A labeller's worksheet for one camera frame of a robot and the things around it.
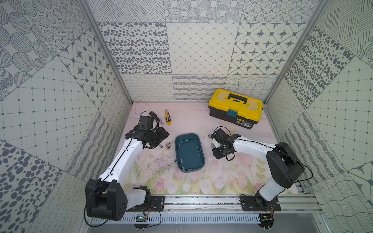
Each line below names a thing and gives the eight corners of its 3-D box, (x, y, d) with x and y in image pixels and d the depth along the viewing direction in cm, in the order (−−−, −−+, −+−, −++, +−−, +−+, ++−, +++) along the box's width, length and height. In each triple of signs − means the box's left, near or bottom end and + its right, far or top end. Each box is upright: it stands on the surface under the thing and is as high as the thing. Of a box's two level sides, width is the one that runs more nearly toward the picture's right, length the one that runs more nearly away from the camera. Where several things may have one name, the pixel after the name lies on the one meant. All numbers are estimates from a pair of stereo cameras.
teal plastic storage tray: (173, 172, 87) (172, 168, 82) (176, 137, 102) (175, 133, 97) (204, 172, 87) (205, 168, 82) (202, 137, 102) (203, 133, 97)
